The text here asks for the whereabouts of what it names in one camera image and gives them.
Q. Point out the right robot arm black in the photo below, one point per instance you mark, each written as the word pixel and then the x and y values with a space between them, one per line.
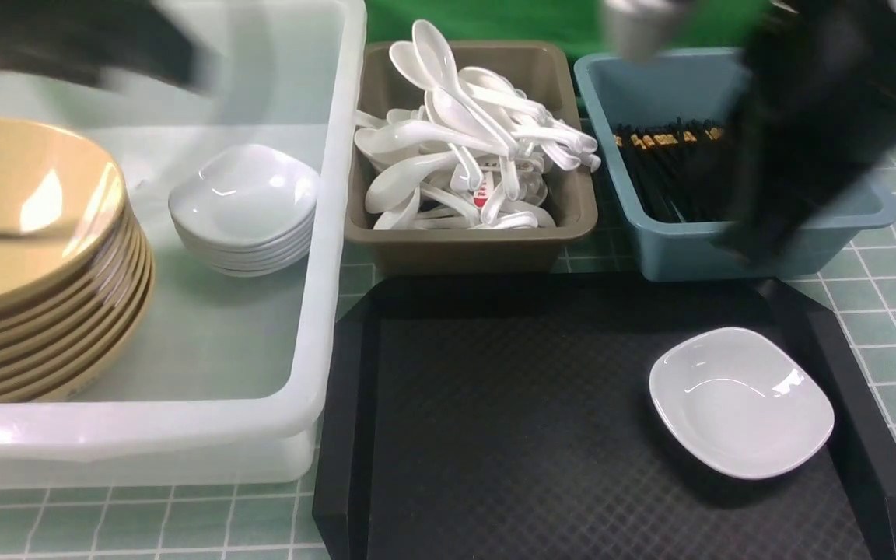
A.
pixel 747 164

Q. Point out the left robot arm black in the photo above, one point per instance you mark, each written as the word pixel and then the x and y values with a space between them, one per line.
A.
pixel 80 41

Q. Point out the pile of white spoons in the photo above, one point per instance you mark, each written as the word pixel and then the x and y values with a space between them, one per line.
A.
pixel 472 156

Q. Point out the black plastic serving tray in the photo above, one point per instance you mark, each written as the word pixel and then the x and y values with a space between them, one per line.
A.
pixel 508 417

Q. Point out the stack of white dishes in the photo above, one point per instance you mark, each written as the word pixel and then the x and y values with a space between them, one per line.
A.
pixel 248 212

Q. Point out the large white plastic tub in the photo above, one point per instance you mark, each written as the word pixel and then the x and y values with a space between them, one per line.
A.
pixel 224 378

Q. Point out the bundle of black chopsticks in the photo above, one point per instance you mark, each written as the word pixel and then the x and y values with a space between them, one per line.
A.
pixel 660 159

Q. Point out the green backdrop cloth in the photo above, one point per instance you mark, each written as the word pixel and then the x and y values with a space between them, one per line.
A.
pixel 571 25

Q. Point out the small white square dish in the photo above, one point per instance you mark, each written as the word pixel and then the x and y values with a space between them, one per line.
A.
pixel 739 404

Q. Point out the teal plastic chopstick bin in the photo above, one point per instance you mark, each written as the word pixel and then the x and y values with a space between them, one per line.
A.
pixel 699 82

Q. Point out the stack of yellow bowls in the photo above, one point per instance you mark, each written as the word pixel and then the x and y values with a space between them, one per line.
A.
pixel 77 273

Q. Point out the green checkered table mat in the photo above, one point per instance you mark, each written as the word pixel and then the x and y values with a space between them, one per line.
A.
pixel 274 521

